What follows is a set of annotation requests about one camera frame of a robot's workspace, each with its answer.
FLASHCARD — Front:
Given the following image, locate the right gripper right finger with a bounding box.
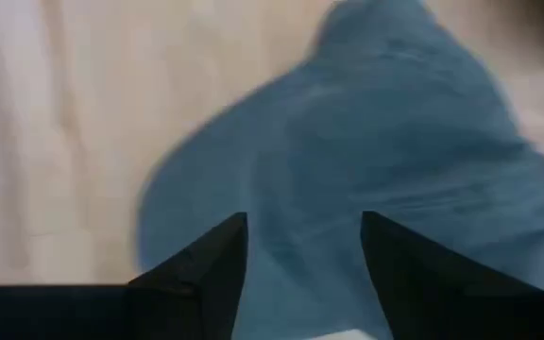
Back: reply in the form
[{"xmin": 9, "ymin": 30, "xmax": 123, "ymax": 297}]
[{"xmin": 360, "ymin": 211, "xmax": 542, "ymax": 340}]

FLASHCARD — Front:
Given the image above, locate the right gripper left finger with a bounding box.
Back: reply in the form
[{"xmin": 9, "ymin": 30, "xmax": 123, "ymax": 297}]
[{"xmin": 127, "ymin": 212, "xmax": 249, "ymax": 340}]

